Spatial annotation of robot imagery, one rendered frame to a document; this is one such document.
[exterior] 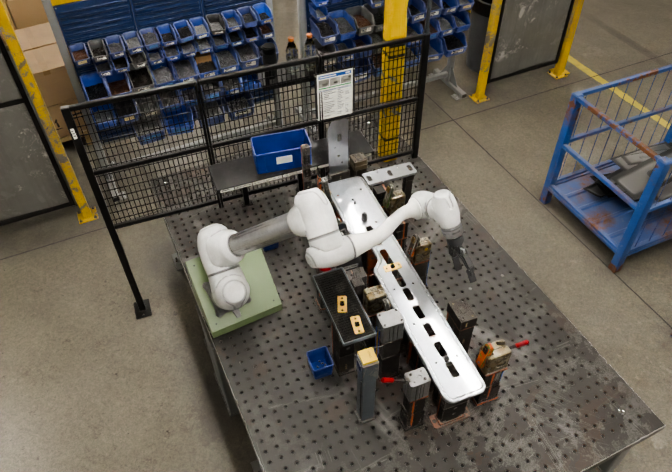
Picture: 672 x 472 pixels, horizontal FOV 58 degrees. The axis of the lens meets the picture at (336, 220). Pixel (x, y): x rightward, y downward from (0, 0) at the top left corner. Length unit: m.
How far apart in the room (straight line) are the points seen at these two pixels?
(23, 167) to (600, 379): 3.70
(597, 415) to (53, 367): 2.98
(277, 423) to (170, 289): 1.71
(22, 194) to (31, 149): 0.38
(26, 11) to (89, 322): 3.32
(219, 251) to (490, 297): 1.38
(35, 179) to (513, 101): 3.99
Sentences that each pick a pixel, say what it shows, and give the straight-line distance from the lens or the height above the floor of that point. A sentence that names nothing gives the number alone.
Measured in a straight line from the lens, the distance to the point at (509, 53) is 5.78.
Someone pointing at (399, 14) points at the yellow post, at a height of 1.68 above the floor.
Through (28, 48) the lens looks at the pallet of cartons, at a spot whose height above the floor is 0.74.
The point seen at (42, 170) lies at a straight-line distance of 4.62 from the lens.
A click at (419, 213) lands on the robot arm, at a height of 1.29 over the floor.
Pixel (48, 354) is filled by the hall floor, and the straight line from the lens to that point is 4.16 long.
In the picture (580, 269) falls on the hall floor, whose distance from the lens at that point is 4.45.
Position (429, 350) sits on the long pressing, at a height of 1.00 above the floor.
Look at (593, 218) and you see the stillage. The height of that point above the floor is 0.16.
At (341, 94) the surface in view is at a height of 1.29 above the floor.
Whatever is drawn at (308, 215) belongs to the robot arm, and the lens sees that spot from 2.35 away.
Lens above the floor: 3.15
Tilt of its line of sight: 45 degrees down
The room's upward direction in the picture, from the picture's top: 1 degrees counter-clockwise
